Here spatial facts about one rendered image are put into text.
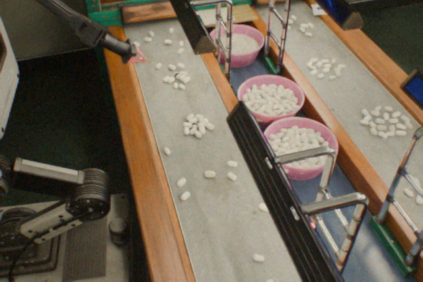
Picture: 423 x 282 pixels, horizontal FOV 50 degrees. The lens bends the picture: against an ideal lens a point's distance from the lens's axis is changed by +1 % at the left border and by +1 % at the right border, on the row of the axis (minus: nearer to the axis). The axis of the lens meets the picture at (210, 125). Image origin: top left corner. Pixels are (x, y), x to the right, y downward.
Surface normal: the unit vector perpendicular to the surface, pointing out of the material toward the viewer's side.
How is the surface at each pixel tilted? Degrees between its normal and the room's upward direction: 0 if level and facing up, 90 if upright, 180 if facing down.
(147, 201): 0
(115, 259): 1
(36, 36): 90
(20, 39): 90
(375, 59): 0
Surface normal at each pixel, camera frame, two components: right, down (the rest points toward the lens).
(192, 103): 0.00, -0.74
